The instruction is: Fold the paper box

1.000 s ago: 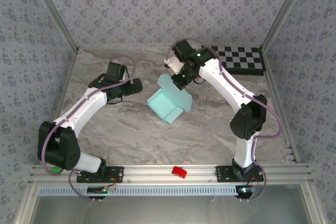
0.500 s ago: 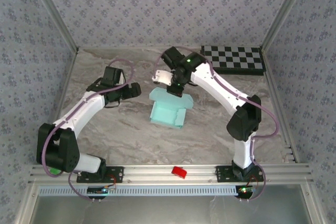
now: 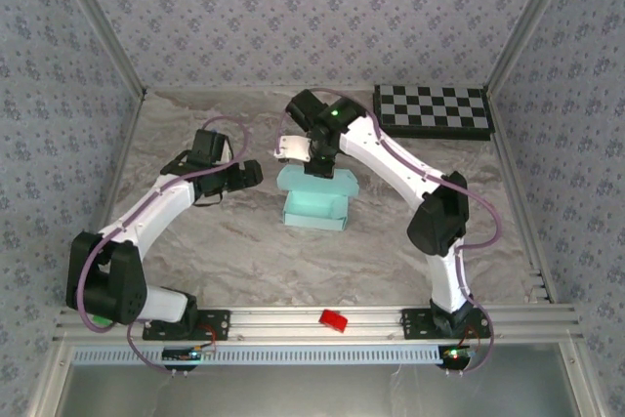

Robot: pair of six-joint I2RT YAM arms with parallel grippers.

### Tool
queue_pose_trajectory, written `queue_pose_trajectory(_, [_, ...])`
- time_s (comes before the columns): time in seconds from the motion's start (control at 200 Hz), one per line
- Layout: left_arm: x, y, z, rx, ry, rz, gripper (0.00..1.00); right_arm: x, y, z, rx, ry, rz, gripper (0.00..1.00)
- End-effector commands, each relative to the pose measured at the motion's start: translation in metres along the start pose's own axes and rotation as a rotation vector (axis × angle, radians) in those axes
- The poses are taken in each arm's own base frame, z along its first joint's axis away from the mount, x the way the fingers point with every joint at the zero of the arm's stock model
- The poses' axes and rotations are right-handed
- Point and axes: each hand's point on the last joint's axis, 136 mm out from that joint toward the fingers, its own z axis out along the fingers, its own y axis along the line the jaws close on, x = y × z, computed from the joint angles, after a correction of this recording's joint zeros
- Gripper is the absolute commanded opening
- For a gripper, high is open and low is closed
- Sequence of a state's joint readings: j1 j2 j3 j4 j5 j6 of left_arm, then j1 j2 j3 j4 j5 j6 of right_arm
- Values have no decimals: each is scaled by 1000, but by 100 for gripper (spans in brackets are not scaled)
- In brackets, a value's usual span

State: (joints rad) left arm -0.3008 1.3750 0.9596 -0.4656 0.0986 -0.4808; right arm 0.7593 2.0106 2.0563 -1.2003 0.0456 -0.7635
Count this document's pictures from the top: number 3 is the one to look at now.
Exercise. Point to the light blue paper box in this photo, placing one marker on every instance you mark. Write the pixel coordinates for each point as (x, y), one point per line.
(312, 219)

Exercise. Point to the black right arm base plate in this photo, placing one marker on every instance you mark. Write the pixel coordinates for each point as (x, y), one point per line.
(415, 321)

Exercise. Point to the wide aluminium mounting rail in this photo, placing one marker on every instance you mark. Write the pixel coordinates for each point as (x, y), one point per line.
(273, 326)

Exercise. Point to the black and grey checkerboard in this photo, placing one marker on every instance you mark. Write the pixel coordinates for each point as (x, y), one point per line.
(432, 109)

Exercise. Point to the red plastic block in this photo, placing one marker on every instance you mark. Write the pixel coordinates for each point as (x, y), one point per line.
(333, 320)

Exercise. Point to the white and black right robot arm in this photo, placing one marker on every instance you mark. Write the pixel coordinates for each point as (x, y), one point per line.
(439, 221)

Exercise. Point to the aluminium frame post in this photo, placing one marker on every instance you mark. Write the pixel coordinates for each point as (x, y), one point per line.
(532, 21)
(100, 21)

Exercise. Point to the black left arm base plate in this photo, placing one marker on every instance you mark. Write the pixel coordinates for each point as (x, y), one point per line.
(215, 324)

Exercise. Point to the aluminium table side rail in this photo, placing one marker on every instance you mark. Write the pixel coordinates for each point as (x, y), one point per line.
(508, 153)
(127, 143)

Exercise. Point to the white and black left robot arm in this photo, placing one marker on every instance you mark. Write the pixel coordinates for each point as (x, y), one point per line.
(112, 285)

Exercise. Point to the grey metal panel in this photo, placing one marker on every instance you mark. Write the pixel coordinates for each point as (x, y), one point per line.
(312, 392)

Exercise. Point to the aluminium table end rail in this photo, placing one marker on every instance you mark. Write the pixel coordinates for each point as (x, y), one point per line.
(195, 89)

